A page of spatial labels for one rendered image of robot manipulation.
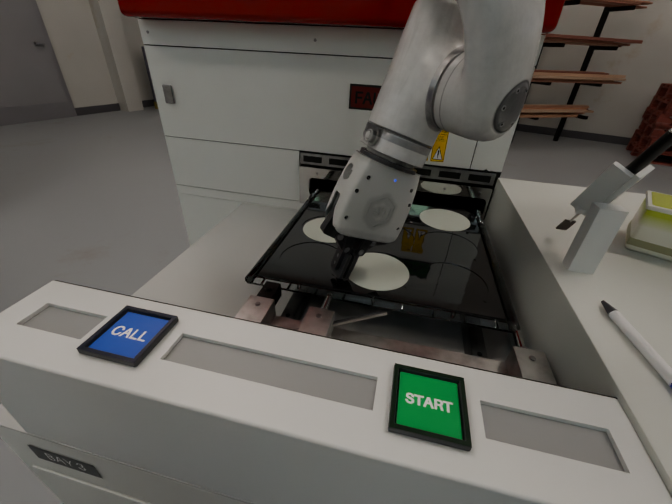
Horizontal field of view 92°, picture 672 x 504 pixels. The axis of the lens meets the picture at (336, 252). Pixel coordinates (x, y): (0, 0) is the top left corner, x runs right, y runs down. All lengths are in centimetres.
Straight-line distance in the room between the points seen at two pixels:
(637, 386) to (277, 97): 74
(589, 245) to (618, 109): 691
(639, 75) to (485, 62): 704
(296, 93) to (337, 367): 62
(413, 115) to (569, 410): 30
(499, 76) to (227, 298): 48
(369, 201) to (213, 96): 56
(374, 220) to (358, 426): 25
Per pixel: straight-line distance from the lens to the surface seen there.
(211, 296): 59
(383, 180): 40
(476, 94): 33
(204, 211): 100
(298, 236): 58
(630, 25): 730
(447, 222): 69
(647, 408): 36
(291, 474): 31
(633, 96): 737
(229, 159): 90
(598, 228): 47
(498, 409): 31
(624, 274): 54
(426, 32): 40
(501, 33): 32
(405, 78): 39
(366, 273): 49
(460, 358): 43
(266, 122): 82
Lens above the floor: 119
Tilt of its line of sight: 32 degrees down
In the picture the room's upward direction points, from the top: 3 degrees clockwise
